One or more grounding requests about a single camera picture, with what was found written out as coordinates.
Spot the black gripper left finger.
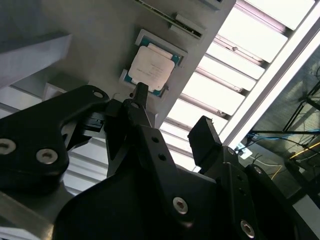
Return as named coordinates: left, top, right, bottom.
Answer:
left=0, top=83, right=196, bottom=228

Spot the silver topped CPU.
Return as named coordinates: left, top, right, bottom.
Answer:
left=124, top=44, right=182, bottom=97

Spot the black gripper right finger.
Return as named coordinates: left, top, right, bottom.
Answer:
left=186, top=115, right=309, bottom=240

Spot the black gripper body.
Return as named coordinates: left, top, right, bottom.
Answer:
left=51, top=159, right=237, bottom=240

